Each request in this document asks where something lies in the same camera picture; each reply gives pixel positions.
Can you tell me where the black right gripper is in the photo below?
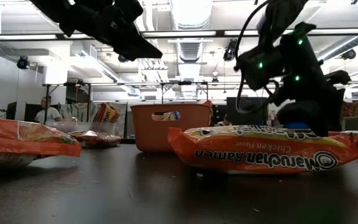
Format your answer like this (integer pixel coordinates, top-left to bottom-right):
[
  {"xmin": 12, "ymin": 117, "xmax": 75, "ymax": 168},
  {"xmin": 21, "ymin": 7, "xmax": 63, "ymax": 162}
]
[{"xmin": 273, "ymin": 21, "xmax": 352, "ymax": 138}]

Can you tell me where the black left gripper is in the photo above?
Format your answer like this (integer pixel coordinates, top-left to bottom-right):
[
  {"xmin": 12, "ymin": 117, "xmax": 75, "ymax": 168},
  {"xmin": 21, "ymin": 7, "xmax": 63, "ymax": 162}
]
[{"xmin": 29, "ymin": 0, "xmax": 163, "ymax": 62}]

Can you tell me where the blue Maruchan soy ramen pack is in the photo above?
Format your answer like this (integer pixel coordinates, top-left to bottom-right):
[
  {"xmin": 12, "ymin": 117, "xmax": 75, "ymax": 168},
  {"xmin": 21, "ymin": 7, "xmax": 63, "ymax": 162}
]
[{"xmin": 162, "ymin": 111, "xmax": 181, "ymax": 121}]

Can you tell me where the blue storage box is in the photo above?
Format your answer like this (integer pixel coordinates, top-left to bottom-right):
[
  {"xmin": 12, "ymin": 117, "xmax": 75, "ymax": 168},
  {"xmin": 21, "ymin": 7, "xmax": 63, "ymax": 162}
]
[{"xmin": 286, "ymin": 122, "xmax": 310, "ymax": 130}]

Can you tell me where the orange patterned fabric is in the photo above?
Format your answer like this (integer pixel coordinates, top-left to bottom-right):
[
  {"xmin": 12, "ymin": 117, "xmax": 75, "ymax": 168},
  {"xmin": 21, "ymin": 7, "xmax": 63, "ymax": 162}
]
[{"xmin": 343, "ymin": 101, "xmax": 358, "ymax": 125}]

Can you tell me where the black ceiling spotlight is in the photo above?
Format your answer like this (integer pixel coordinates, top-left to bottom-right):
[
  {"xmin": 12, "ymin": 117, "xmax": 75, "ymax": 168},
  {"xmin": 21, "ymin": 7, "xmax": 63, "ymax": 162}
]
[
  {"xmin": 223, "ymin": 39, "xmax": 239, "ymax": 62},
  {"xmin": 16, "ymin": 55, "xmax": 30, "ymax": 70},
  {"xmin": 341, "ymin": 49, "xmax": 357, "ymax": 60}
]

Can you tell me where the black beam with light strips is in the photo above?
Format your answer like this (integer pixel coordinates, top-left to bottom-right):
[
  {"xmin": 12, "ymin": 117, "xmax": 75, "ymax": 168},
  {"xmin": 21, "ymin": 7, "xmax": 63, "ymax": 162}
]
[{"xmin": 0, "ymin": 28, "xmax": 358, "ymax": 42}]

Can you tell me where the black flat screen monitor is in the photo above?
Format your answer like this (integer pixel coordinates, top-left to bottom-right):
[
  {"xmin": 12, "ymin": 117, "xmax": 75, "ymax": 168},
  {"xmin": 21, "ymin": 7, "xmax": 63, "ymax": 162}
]
[{"xmin": 226, "ymin": 96, "xmax": 269, "ymax": 126}]

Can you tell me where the orange plastic bin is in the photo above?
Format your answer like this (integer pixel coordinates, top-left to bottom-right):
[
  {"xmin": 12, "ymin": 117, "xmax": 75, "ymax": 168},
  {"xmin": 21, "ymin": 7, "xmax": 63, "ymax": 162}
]
[{"xmin": 131, "ymin": 100, "xmax": 213, "ymax": 153}]

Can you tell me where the person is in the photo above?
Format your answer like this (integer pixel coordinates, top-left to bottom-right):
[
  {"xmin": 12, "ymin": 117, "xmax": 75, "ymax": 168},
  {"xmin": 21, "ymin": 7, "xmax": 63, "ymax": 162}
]
[
  {"xmin": 216, "ymin": 113, "xmax": 232, "ymax": 127},
  {"xmin": 34, "ymin": 95, "xmax": 62, "ymax": 124}
]

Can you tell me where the black metal truss stand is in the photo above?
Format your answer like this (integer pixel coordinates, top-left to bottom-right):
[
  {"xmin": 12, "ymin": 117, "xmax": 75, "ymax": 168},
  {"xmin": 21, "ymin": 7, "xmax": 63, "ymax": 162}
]
[{"xmin": 42, "ymin": 81, "xmax": 209, "ymax": 125}]

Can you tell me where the black partition panel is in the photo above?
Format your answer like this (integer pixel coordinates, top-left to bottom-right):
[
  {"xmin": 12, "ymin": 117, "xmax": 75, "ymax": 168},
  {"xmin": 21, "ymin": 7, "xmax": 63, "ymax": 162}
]
[{"xmin": 6, "ymin": 101, "xmax": 37, "ymax": 123}]

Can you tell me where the silver round ceiling duct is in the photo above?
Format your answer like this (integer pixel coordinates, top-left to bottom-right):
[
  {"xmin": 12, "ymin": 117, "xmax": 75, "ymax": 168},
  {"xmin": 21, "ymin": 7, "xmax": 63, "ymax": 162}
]
[
  {"xmin": 317, "ymin": 34, "xmax": 358, "ymax": 62},
  {"xmin": 170, "ymin": 0, "xmax": 213, "ymax": 72}
]

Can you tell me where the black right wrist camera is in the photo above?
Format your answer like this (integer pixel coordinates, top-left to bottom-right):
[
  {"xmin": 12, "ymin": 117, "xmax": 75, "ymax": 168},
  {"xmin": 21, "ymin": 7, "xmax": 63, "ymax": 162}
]
[{"xmin": 234, "ymin": 49, "xmax": 281, "ymax": 91}]

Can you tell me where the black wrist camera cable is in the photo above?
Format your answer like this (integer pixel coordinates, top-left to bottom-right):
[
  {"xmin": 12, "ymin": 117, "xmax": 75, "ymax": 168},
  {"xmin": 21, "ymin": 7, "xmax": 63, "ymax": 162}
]
[{"xmin": 234, "ymin": 0, "xmax": 281, "ymax": 114}]

